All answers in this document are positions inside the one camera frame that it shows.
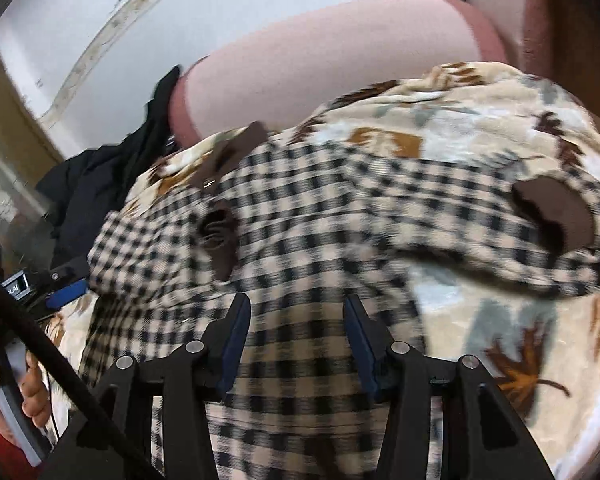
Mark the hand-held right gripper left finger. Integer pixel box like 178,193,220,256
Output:
37,292,253,480

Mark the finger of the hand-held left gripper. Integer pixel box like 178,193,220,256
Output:
30,256,91,322

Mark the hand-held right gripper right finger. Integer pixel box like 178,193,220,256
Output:
342,295,556,480

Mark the beige black checked garment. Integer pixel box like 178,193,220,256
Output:
77,135,600,480

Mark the person's left hand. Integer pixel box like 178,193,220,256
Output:
0,350,53,448

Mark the brown wooden cabinet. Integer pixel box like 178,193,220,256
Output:
0,30,67,241

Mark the leaf printed blanket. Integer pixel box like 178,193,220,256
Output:
45,62,600,480

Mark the pink padded side cushion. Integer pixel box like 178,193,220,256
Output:
462,0,533,68

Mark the brown wooden nightstand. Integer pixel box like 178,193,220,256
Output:
522,0,600,128

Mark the black cable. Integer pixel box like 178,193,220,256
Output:
0,264,153,480

